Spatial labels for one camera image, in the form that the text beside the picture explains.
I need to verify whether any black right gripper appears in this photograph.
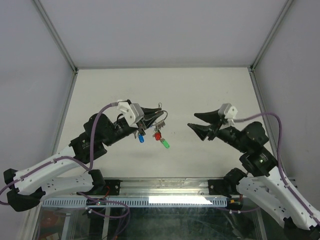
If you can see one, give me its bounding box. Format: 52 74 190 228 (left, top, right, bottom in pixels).
186 108 248 153

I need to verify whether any red key tag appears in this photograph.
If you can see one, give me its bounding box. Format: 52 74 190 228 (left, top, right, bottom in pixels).
153 132 162 141

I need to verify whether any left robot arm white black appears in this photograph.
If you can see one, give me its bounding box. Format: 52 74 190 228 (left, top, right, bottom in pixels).
1 107 168 212

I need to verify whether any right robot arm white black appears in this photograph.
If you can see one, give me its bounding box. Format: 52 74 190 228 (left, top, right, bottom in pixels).
188 104 320 240

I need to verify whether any silver keys far right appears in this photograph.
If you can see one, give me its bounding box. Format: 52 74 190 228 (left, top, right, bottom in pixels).
152 120 166 132

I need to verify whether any blue key tag upper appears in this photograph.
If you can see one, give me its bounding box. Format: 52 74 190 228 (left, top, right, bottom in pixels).
138 134 145 143

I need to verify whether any green key tag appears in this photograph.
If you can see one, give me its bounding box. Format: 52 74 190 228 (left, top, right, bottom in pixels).
161 139 170 149

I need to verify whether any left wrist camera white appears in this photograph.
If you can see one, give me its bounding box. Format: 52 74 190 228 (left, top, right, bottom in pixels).
116 100 145 128

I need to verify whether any aluminium frame post right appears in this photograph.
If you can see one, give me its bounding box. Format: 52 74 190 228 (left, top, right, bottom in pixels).
249 0 295 72

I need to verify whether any aluminium frame post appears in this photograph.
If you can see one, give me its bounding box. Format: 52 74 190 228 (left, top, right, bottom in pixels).
33 0 78 73
249 0 295 72

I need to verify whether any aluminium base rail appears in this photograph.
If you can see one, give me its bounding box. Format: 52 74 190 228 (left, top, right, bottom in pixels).
86 177 239 198

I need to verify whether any white cable duct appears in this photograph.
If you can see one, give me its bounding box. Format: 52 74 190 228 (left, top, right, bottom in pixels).
42 196 228 208

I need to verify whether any aluminium frame post left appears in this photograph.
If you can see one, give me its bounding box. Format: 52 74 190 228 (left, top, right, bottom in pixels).
33 0 78 73

